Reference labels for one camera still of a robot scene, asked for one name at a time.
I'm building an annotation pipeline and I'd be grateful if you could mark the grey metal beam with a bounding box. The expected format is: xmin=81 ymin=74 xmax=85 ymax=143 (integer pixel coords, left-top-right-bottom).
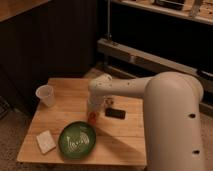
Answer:
xmin=97 ymin=38 xmax=213 ymax=84

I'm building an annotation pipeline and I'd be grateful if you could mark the wooden table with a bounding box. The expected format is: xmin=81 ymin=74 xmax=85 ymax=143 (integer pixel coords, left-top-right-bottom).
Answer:
xmin=17 ymin=78 xmax=146 ymax=166

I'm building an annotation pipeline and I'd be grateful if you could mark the white sponge block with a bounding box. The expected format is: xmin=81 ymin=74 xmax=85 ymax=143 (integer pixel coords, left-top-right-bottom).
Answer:
xmin=36 ymin=130 xmax=56 ymax=154

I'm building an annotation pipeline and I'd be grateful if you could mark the green bowl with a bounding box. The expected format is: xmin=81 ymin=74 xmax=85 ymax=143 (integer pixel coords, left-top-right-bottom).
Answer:
xmin=58 ymin=121 xmax=96 ymax=159

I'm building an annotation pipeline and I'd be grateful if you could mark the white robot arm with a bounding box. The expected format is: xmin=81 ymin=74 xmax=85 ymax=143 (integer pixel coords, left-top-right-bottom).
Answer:
xmin=87 ymin=72 xmax=206 ymax=171

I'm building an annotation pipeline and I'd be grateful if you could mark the black phone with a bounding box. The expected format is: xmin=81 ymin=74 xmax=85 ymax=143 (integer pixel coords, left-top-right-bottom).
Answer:
xmin=105 ymin=108 xmax=126 ymax=119

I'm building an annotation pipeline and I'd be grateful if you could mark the clear plastic cup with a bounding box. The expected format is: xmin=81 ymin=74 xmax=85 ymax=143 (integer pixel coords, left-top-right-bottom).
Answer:
xmin=36 ymin=85 xmax=55 ymax=107

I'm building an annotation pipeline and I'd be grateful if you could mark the wooden shelf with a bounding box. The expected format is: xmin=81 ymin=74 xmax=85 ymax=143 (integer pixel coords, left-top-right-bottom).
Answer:
xmin=111 ymin=0 xmax=213 ymax=26

